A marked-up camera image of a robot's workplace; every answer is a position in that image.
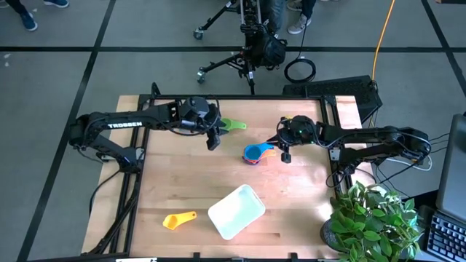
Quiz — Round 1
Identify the dark plant pot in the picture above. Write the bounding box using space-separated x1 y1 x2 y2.
320 218 341 253

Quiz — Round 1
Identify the white plastic basket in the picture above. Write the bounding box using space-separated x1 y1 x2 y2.
207 183 266 241

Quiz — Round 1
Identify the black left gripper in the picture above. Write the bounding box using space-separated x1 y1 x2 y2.
177 97 231 137

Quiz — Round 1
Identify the black keyboard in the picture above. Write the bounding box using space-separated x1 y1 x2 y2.
425 213 466 262

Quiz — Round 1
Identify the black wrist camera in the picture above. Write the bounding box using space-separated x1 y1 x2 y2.
280 143 293 164
206 129 222 152

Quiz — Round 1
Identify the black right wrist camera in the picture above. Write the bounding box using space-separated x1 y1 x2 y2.
280 143 293 164

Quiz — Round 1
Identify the yellow cable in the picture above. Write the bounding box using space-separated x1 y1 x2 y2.
371 0 397 83

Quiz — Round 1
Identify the orange measuring cup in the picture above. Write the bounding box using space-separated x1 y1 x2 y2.
254 148 277 163

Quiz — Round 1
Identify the coiled black cable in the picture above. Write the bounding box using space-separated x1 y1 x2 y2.
283 17 317 84

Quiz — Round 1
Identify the blue measuring cup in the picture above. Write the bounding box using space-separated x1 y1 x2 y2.
243 142 275 162

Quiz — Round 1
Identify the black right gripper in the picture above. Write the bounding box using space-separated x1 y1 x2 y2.
266 116 318 147

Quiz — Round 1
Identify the black wheeled camera tripod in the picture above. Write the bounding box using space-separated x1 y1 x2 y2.
192 0 288 95

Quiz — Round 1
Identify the black floor platform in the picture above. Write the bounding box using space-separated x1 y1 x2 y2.
282 75 383 124

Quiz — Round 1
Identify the green leafy plant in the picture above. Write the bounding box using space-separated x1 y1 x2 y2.
329 180 425 262

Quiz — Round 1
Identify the black aluminium table frame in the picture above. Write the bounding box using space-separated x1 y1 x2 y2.
85 82 365 262

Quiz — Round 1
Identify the person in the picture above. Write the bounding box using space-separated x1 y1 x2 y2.
267 0 288 36
286 0 317 36
5 0 70 32

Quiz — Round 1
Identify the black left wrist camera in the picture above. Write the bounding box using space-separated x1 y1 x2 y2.
206 129 222 152

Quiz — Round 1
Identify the yellow measuring cup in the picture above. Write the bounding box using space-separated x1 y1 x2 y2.
162 210 198 231

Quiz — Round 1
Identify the white cable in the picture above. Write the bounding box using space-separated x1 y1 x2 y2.
384 155 434 172

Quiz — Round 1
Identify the green measuring cup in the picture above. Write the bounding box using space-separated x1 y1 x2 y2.
221 117 248 132

